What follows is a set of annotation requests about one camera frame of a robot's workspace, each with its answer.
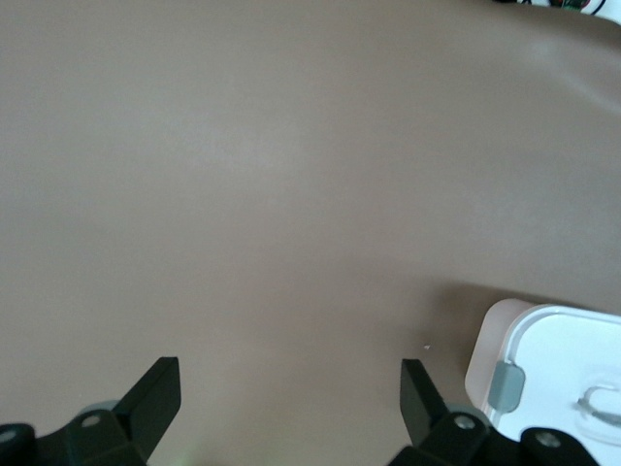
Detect black cable bundle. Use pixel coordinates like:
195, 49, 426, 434
489, 0, 621, 16

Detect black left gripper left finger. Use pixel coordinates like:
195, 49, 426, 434
0, 356, 182, 466

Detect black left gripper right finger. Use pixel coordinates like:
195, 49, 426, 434
391, 358, 603, 466

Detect white box lid grey clips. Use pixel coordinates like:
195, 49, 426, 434
484, 303, 621, 466

